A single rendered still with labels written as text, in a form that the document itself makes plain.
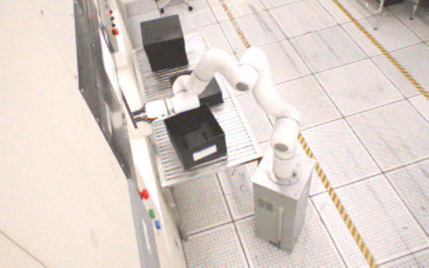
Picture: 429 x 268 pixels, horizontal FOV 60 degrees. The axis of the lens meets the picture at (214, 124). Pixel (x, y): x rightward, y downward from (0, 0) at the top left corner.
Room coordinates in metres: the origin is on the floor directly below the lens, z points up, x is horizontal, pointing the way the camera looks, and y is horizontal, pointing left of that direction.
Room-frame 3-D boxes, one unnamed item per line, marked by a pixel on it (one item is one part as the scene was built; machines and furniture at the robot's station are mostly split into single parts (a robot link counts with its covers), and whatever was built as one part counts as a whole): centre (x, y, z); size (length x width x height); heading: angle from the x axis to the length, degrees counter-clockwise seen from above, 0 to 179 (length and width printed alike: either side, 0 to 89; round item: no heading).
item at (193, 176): (1.82, 0.15, 0.38); 1.30 x 0.60 x 0.76; 9
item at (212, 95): (1.80, 0.08, 0.83); 0.29 x 0.29 x 0.13; 11
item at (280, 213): (1.10, -0.33, 0.38); 0.28 x 0.28 x 0.76; 54
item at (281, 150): (1.08, -0.32, 1.07); 0.19 x 0.12 x 0.24; 155
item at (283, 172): (1.10, -0.33, 0.85); 0.19 x 0.19 x 0.18
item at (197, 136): (1.38, 0.12, 0.85); 0.28 x 0.28 x 0.17; 17
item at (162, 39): (2.25, 0.26, 0.89); 0.29 x 0.29 x 0.25; 4
